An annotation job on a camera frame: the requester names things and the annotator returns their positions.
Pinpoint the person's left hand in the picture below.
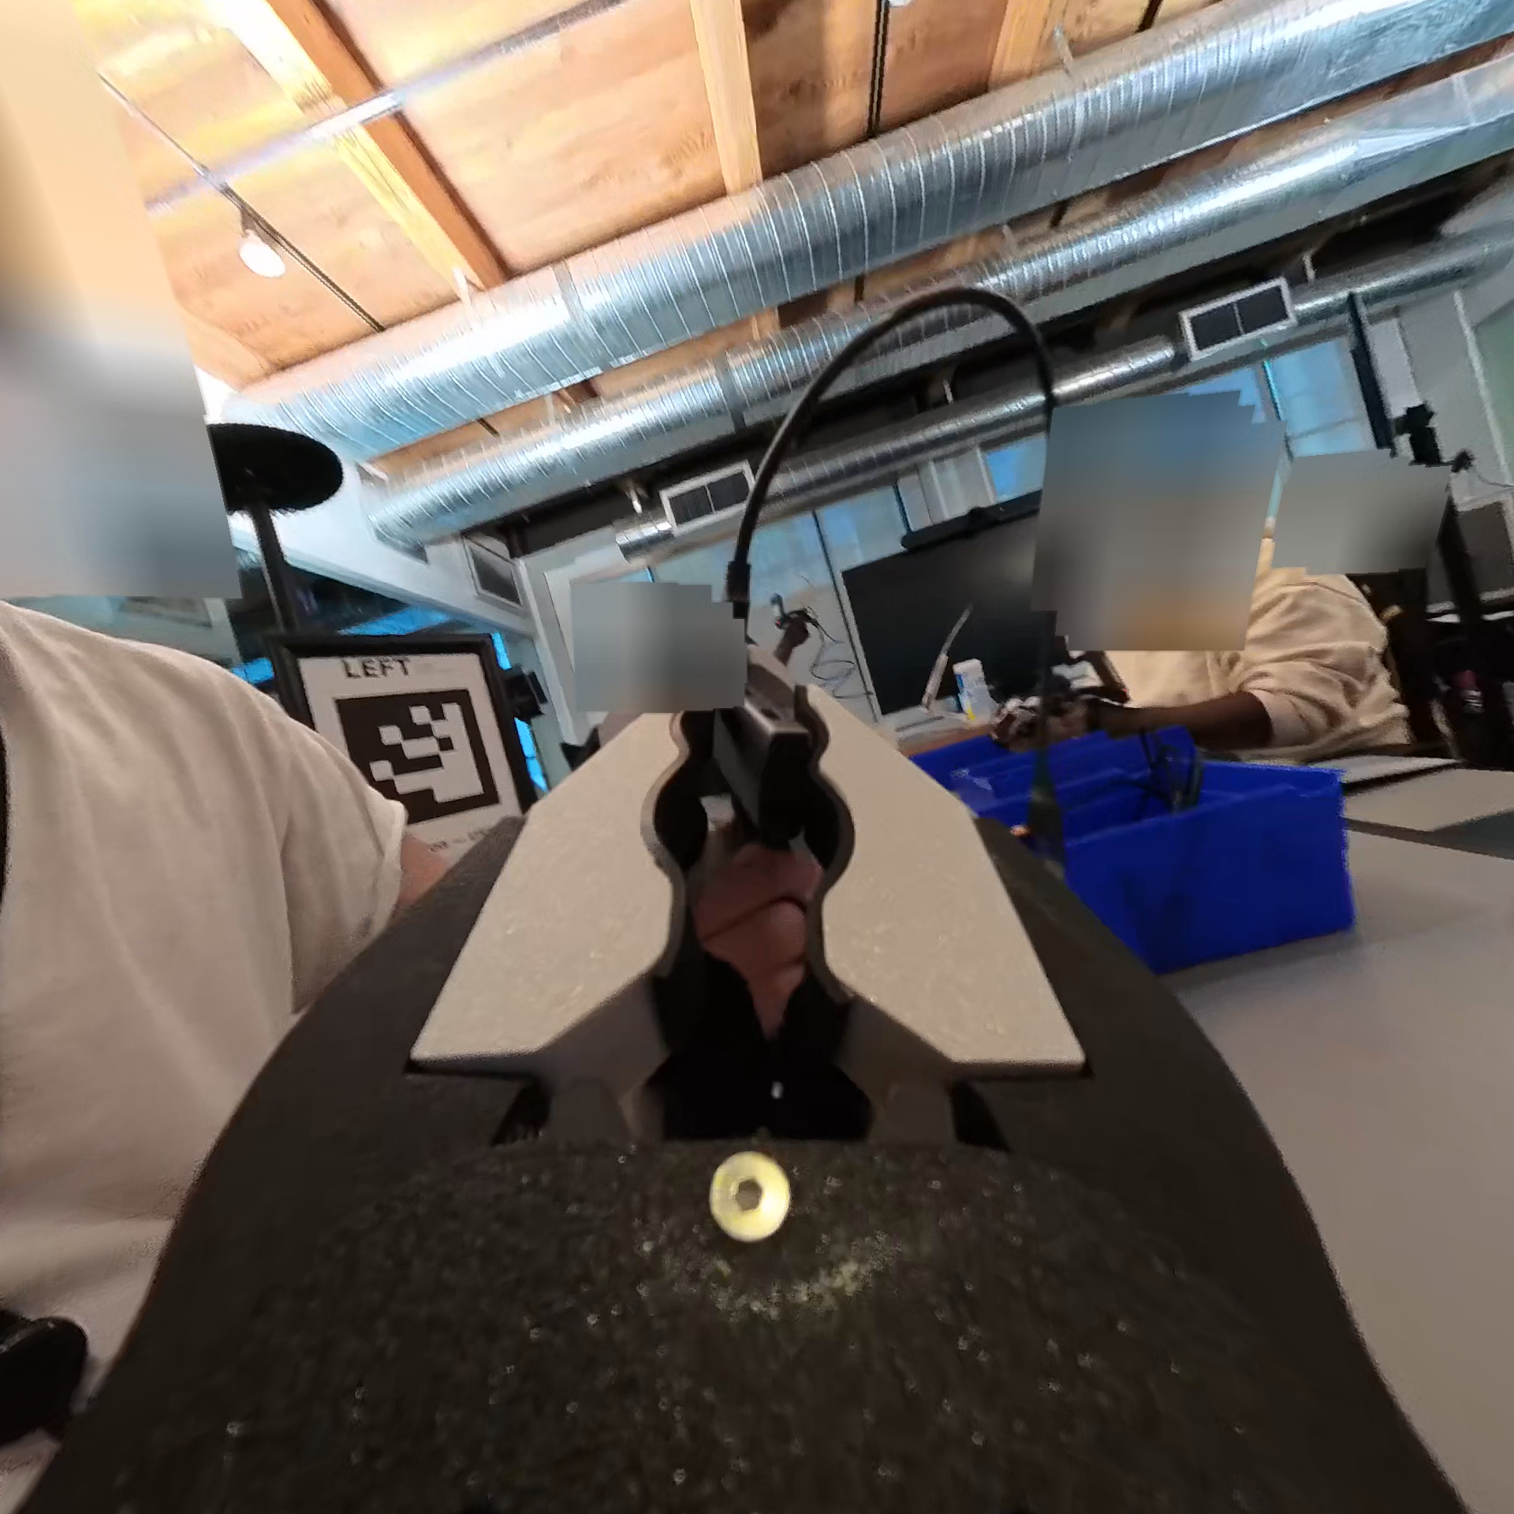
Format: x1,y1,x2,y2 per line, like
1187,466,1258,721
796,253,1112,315
694,843,827,1036

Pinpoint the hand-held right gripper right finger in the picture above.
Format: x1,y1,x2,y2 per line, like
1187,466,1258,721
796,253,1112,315
804,686,1085,1139

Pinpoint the person's body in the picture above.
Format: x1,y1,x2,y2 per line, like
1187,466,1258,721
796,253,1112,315
0,597,449,1422

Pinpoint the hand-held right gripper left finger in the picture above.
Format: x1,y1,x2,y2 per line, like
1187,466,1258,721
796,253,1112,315
410,712,711,1139

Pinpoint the silver ventilation duct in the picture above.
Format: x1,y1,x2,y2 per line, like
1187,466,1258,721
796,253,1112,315
614,220,1514,570
365,60,1514,551
214,0,1514,468

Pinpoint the black monitor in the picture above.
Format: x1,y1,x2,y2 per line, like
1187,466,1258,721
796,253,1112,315
840,520,1047,721

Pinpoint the grey USB hub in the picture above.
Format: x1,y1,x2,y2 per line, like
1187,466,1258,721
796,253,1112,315
708,285,1071,861

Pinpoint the blue plastic bin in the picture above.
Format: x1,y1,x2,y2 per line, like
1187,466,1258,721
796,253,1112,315
1040,763,1353,975

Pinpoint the black lanyard with clip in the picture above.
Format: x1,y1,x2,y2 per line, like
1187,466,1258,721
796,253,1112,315
0,1306,90,1448

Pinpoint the person's left forearm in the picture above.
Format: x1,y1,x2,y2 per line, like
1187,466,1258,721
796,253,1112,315
395,830,452,912

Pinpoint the black foam disc stand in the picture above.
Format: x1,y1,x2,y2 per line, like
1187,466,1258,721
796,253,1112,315
206,423,346,641

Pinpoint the white air vent grille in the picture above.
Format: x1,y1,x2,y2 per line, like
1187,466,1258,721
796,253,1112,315
1177,280,1291,361
657,466,760,530

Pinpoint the black framed marker sign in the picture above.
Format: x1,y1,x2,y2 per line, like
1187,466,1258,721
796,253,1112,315
264,634,547,830

